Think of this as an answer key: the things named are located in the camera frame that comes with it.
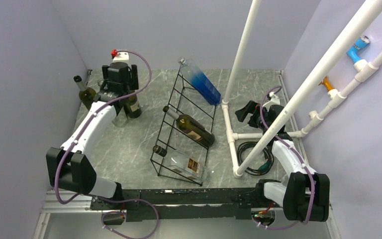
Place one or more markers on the black wire wine rack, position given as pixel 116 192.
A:
pixel 184 138

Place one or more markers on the clear empty glass bottle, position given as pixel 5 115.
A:
pixel 121 119

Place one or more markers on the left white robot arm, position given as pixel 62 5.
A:
pixel 68 165

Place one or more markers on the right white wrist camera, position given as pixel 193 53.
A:
pixel 273 100

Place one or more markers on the blue pipe fitting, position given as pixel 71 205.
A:
pixel 359 44

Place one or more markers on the blue square glass bottle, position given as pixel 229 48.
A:
pixel 196 77

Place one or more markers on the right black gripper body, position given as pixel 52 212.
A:
pixel 256 121

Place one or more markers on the dark labelled wine bottle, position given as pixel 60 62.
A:
pixel 191 127

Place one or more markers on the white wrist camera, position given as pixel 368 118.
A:
pixel 273 100
pixel 119 56

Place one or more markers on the white PVC pipe frame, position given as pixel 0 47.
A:
pixel 361 20

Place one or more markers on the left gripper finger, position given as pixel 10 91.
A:
pixel 105 73
pixel 134 77

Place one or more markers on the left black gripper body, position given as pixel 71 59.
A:
pixel 128 83

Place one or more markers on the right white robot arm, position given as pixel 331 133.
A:
pixel 305 197

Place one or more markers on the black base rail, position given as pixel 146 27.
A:
pixel 149 204

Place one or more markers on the orange pipe fitting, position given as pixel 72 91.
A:
pixel 325 82

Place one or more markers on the green wine bottle far left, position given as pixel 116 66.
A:
pixel 86 94

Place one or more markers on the clear square liquor bottle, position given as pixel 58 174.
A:
pixel 180 163

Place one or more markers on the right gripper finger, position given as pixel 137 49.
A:
pixel 242 113
pixel 253 106

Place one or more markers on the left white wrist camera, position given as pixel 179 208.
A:
pixel 119 56

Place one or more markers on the dark green wine bottle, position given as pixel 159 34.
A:
pixel 133 108

